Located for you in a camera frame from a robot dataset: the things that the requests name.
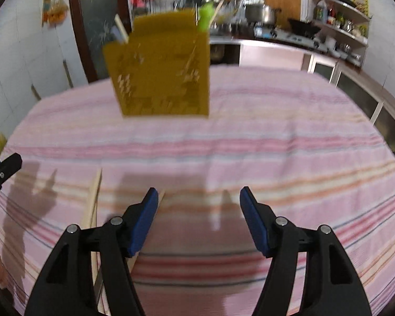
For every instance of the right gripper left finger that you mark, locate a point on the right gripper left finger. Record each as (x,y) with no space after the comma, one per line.
(87,262)

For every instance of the beige chopstick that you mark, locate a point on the beige chopstick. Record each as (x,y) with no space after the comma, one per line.
(89,219)
(196,67)
(142,228)
(121,29)

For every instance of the green handled utensil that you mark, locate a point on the green handled utensil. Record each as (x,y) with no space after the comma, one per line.
(206,13)

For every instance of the blue handled utensil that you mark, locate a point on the blue handled utensil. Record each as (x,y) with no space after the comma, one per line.
(116,34)

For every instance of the pink striped tablecloth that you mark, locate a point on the pink striped tablecloth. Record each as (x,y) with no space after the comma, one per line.
(299,143)

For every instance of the hanging orange snack bag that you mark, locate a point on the hanging orange snack bag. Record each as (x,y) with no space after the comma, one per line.
(54,12)

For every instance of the yellow perforated utensil holder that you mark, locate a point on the yellow perforated utensil holder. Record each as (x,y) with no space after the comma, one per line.
(145,72)

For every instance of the dark wooden door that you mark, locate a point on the dark wooden door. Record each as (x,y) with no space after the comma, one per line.
(92,21)

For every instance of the black wok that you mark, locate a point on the black wok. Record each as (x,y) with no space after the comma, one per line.
(305,29)

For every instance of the gas stove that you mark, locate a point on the gas stove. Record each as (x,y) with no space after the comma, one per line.
(288,38)

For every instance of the steel cooking pot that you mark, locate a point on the steel cooking pot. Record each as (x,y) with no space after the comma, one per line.
(261,14)

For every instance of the wall shelf with jars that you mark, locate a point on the wall shelf with jars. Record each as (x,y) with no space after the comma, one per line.
(343,22)

